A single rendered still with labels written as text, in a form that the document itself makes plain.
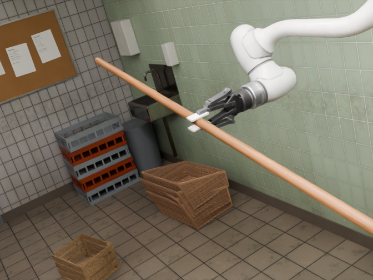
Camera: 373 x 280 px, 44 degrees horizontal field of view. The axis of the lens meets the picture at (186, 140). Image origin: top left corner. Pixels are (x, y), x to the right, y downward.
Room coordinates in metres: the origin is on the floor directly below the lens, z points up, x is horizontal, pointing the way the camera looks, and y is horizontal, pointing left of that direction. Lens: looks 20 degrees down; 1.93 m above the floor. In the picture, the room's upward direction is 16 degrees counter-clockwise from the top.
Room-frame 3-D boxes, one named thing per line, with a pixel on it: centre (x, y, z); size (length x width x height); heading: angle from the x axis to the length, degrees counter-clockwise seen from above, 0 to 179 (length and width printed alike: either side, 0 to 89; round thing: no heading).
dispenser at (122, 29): (4.86, 0.31, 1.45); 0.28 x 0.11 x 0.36; 26
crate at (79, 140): (4.58, 0.94, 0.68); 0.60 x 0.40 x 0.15; 116
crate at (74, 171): (4.58, 0.96, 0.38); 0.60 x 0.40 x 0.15; 114
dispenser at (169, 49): (4.09, -0.07, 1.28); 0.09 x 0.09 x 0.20; 26
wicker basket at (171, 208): (3.56, 0.12, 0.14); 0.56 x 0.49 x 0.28; 32
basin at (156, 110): (4.36, 0.21, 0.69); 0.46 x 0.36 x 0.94; 26
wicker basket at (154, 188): (3.55, 0.13, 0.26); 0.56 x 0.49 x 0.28; 33
